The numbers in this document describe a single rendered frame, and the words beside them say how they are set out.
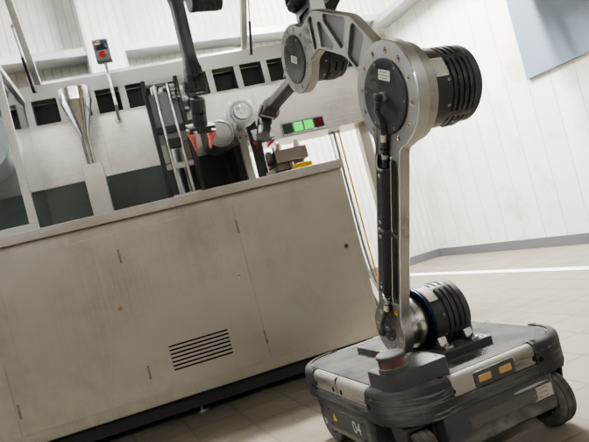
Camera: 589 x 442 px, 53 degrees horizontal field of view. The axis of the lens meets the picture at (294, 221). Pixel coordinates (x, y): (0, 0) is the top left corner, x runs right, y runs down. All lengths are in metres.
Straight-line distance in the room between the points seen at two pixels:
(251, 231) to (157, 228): 0.39
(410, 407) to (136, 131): 2.18
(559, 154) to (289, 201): 2.76
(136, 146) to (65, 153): 0.34
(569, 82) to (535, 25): 0.50
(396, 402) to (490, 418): 0.23
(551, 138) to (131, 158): 3.14
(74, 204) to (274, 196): 1.06
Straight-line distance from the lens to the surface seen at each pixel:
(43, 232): 2.46
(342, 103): 3.35
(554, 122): 4.83
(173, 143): 2.65
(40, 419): 2.55
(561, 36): 4.70
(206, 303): 2.47
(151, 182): 3.08
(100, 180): 2.82
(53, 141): 3.14
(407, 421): 1.39
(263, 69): 3.29
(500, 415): 1.50
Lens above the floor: 0.65
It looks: 1 degrees up
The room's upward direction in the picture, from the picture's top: 15 degrees counter-clockwise
